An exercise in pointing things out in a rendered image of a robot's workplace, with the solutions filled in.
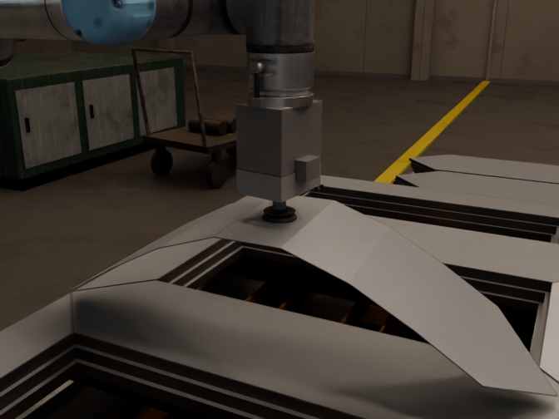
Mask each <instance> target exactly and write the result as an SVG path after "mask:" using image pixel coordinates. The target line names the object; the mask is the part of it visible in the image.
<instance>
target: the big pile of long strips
mask: <svg viewBox="0 0 559 419"><path fill-rule="evenodd" d="M409 160H410V161H411V162H412V163H411V166H412V168H413V171H414V174H406V175H396V178H395V181H394V182H393V184H394V185H406V186H413V187H420V188H427V189H434V190H446V191H452V192H459V193H466V194H473V195H486V196H492V197H498V198H505V199H512V200H525V201H531V202H538V203H545V204H552V205H559V165H545V164H537V163H528V162H520V161H512V160H496V159H488V158H480V157H471V156H463V155H432V156H422V157H413V158H409Z"/></svg>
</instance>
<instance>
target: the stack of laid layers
mask: <svg viewBox="0 0 559 419"><path fill-rule="evenodd" d="M300 196H307V197H313V198H320V199H326V200H336V201H338V202H339V203H341V204H343V205H346V206H348V207H349V208H351V209H353V210H356V211H358V212H360V213H362V214H366V215H372V216H378V217H384V218H390V219H400V220H406V221H411V222H417V223H423V224H433V225H438V226H444V227H450V228H455V229H465V230H471V231H477V232H483V233H489V234H499V235H505V236H510V237H516V238H522V239H532V240H538V241H543V242H549V243H554V244H558V241H559V218H553V217H547V216H540V215H534V214H523V213H517V212H510V211H504V210H497V209H486V208H479V207H473V206H466V205H455V204H449V203H443V202H436V201H430V200H418V199H412V198H405V197H399V196H392V195H381V194H375V193H369V192H362V191H356V190H344V189H338V188H331V187H324V188H322V189H320V190H316V191H314V189H312V190H309V191H306V192H304V193H303V194H301V195H300ZM243 255H244V256H249V257H254V258H258V259H266V260H270V261H275V262H279V263H283V264H291V265H295V266H300V267H304V268H308V269H316V270H321V269H318V268H316V267H315V266H313V265H311V264H308V263H306V262H305V261H303V260H302V259H299V258H297V257H295V256H293V255H292V254H289V253H287V252H285V251H284V250H282V249H277V248H271V247H266V246H261V245H256V244H247V243H242V242H237V241H232V240H227V239H222V240H220V241H219V242H217V243H216V244H213V245H212V246H210V247H209V248H208V249H206V250H204V251H203V252H201V253H199V254H197V255H196V256H195V257H194V258H192V259H190V260H188V261H187V262H185V263H183V264H182V265H181V266H179V267H178V268H176V269H174V270H172V271H171V272H169V273H168V274H166V275H165V276H163V277H162V278H160V279H157V280H151V281H145V282H138V283H127V284H121V285H114V286H108V287H102V288H90V289H84V290H78V291H74V292H72V293H71V300H72V334H71V335H70V336H68V337H66V338H64V339H63V340H61V341H60V342H59V343H57V344H55V345H53V346H52V347H50V348H48V350H46V351H44V352H42V353H41V354H39V355H37V356H36V357H35V358H33V359H32V360H30V361H28V362H26V363H25V364H23V365H21V366H20V367H19V368H17V369H16V370H14V371H12V372H10V373H9V374H8V375H6V376H5V377H3V378H1V379H0V419H15V418H16V417H18V416H20V415H21V414H22V413H24V412H25V411H26V410H27V409H29V408H30V407H32V406H33V405H35V404H36V403H38V402H39V401H41V400H42V399H43V398H44V397H46V396H47V395H49V394H50V393H51V392H53V391H55V390H56V389H57V388H59V387H60V386H61V385H62V384H64V383H65V382H67V381H68V380H70V379H71V378H73V377H74V376H76V375H77V374H78V373H80V374H82V375H85V376H88V377H92V378H95V379H97V380H100V381H103V382H107V383H110V384H112V385H115V386H118V387H122V388H125V389H127V390H130V391H133V392H137V393H140V394H142V395H145V396H148V397H152V398H155V399H157V400H160V401H163V402H167V403H170V404H172V405H175V406H178V407H182V408H185V409H187V410H190V411H193V412H197V413H200V414H202V415H205V416H208V417H212V418H215V419H559V382H557V381H556V380H554V379H553V378H552V377H550V376H549V375H548V374H546V373H545V372H544V371H543V370H542V372H543V374H544V375H545V377H546V378H547V380H548V381H549V383H551V385H552V387H553V388H554V390H555V391H556V393H557V397H553V396H546V395H540V394H533V393H527V392H515V391H508V390H502V389H496V388H490V387H482V386H481V385H480V384H479V383H477V382H476V381H475V380H473V379H472V378H471V377H469V376H468V375H467V374H466V373H465V372H464V371H463V370H462V369H460V368H459V367H458V366H456V365H455V364H454V363H453V362H451V361H450V360H449V359H448V358H446V357H445V356H444V355H442V354H441V353H440V352H439V351H438V350H437V349H436V348H434V347H433V346H432V345H431V344H429V343H423V342H419V341H415V340H412V339H408V338H401V337H398V336H394V335H390V334H387V333H381V332H376V331H373V330H369V329H365V328H359V327H355V326H351V325H348V324H344V323H337V322H334V321H329V320H326V319H322V318H316V317H312V316H309V315H304V314H301V313H294V312H290V311H287V310H283V309H279V308H273V307H269V306H265V305H262V304H257V303H252V302H248V301H244V300H240V299H237V298H230V297H226V296H222V295H219V294H215V293H208V292H205V291H201V290H197V288H199V287H200V286H201V285H202V284H204V283H205V282H207V281H208V280H210V279H211V278H213V277H214V276H216V275H217V274H218V273H219V272H221V271H222V270H223V269H225V268H227V267H228V266H229V265H231V264H232V263H234V262H235V261H236V260H237V259H239V258H240V257H242V256H243ZM445 265H446V266H447V267H448V268H450V269H451V270H452V271H453V272H454V273H455V274H457V275H458V276H459V277H461V278H462V279H464V280H465V281H466V282H467V283H469V284H470V285H471V286H473V287H474V288H475V289H476V290H477V291H478V292H480V293H481V294H483V295H484V296H485V297H486V298H488V299H489V300H490V301H492V302H493V303H495V304H496V305H497V306H502V307H506V308H515V309H519V310H523V311H528V312H532V313H536V314H537V317H536V322H535V327H534V331H533V336H532V344H531V348H530V354H531V355H532V357H533V359H534V360H535V362H536V363H537V365H538V366H539V363H540V358H541V352H542V343H543V337H544V332H545V326H546V320H547V310H548V304H549V299H550V294H551V288H552V283H549V282H545V281H540V280H535V279H526V278H521V277H517V276H511V275H506V274H498V273H493V272H488V271H483V270H478V269H470V268H464V267H460V266H455V265H450V264H445ZM321 271H323V270H321Z"/></svg>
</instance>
